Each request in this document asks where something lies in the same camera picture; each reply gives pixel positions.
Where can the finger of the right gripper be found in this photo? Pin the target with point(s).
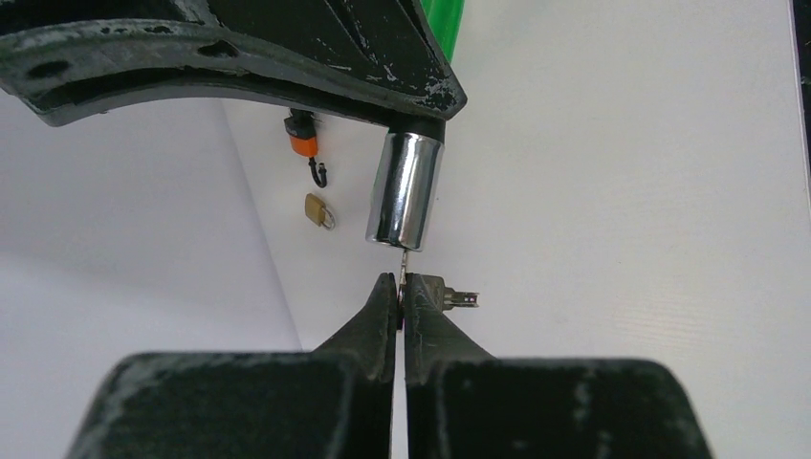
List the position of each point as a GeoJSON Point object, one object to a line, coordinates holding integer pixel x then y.
{"type": "Point", "coordinates": [70, 60]}

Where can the small silver key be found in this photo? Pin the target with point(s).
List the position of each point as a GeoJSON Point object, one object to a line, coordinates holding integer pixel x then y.
{"type": "Point", "coordinates": [442, 296]}

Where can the small brass padlock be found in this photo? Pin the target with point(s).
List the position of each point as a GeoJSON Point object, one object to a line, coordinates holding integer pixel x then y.
{"type": "Point", "coordinates": [318, 212]}

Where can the green cable lock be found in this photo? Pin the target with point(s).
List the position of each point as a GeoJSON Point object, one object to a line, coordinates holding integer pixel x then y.
{"type": "Point", "coordinates": [405, 190]}

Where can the orange black padlock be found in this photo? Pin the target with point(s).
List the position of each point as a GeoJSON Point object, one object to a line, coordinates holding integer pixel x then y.
{"type": "Point", "coordinates": [300, 127]}

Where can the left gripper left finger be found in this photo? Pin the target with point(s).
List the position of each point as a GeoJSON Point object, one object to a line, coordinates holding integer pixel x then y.
{"type": "Point", "coordinates": [332, 402]}

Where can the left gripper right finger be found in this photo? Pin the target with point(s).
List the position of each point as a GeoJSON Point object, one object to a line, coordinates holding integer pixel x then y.
{"type": "Point", "coordinates": [463, 402]}

